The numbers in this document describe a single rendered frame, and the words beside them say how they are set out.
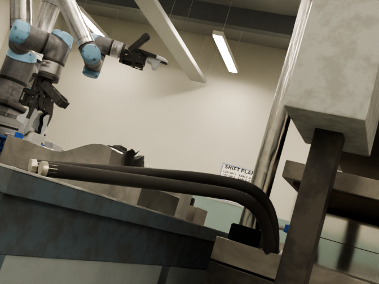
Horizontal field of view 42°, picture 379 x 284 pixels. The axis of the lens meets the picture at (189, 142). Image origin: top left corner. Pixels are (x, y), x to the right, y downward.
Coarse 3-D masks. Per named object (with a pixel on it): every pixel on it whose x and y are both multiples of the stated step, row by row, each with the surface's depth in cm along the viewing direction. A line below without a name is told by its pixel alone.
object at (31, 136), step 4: (16, 132) 159; (28, 132) 157; (32, 132) 157; (16, 136) 159; (20, 136) 158; (24, 136) 157; (28, 136) 157; (32, 136) 156; (36, 136) 158; (40, 136) 159; (28, 140) 156; (32, 140) 157; (36, 140) 158; (40, 140) 160; (40, 144) 160
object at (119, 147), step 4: (116, 148) 145; (120, 148) 145; (124, 148) 145; (124, 152) 145; (128, 152) 149; (132, 152) 149; (136, 152) 152; (128, 156) 149; (132, 156) 150; (136, 156) 159; (140, 156) 159; (128, 160) 149; (132, 160) 151; (136, 160) 158; (140, 160) 156; (124, 164) 145; (128, 164) 149; (132, 164) 152; (136, 164) 157; (140, 164) 155
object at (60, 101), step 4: (44, 84) 160; (48, 84) 159; (44, 88) 159; (48, 88) 159; (52, 88) 158; (48, 92) 158; (52, 92) 157; (56, 92) 157; (52, 96) 157; (56, 96) 156; (60, 96) 157; (56, 100) 156; (60, 100) 155; (64, 100) 156; (56, 104) 157; (60, 104) 156; (64, 104) 157; (68, 104) 158; (64, 108) 158
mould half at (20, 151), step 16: (16, 144) 150; (32, 144) 148; (96, 144) 140; (0, 160) 151; (16, 160) 149; (64, 160) 143; (80, 160) 141; (96, 160) 139; (112, 160) 139; (96, 192) 136; (112, 192) 134; (128, 192) 133; (144, 192) 133; (160, 192) 142; (160, 208) 144; (176, 208) 154
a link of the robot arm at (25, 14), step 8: (16, 0) 167; (24, 0) 168; (32, 0) 172; (16, 8) 168; (24, 8) 168; (32, 8) 172; (16, 16) 168; (24, 16) 168; (32, 16) 172; (32, 24) 172; (8, 40) 172; (16, 48) 167
